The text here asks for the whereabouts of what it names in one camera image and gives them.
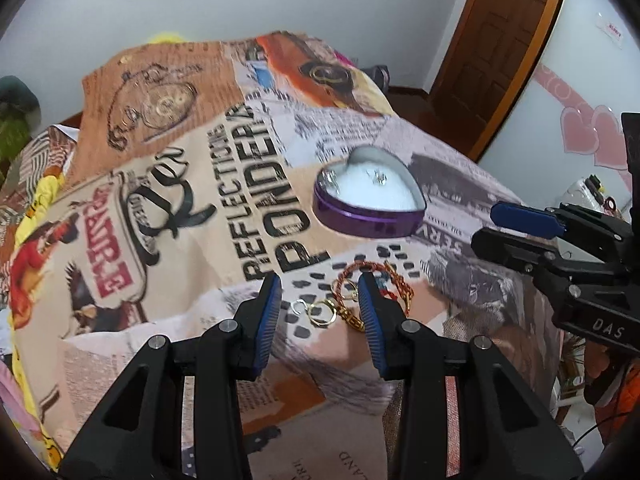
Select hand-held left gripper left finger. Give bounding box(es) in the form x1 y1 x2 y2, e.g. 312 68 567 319
57 274 283 480

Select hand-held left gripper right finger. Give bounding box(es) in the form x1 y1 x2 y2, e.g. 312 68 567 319
356 271 586 480

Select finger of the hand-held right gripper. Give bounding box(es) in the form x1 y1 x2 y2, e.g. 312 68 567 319
470 227 632 291
490 201 635 261

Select gold chain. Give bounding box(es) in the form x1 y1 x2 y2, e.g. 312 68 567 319
337 305 372 334

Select red gold braided bracelet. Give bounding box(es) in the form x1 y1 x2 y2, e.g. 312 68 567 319
330 260 416 318

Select gold hoop ring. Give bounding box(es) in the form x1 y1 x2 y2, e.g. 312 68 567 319
305 298 334 329

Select purple heart-shaped tin box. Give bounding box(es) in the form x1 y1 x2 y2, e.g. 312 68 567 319
312 145 427 237

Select person's right hand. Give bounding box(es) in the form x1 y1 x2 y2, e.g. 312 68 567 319
582 341 626 407

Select white cluttered side table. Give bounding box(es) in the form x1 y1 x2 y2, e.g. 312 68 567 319
559 174 628 223

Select printed newspaper-style cloth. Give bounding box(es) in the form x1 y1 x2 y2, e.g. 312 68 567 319
10 30 568 480

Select brown wooden door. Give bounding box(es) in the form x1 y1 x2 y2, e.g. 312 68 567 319
429 0 573 162

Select dark bag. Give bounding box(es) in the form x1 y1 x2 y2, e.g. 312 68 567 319
359 64 392 92

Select yellow cloth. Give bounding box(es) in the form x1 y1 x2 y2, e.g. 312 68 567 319
12 172 68 463

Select striped patterned cloth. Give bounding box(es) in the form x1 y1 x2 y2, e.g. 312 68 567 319
0 126 81 266

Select green round object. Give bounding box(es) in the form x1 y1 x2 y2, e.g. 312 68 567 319
0 75 42 173

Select pink heart wall stickers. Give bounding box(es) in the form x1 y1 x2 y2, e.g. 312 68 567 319
534 64 633 193

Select red white wall label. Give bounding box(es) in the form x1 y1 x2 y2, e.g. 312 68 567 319
596 11 627 52

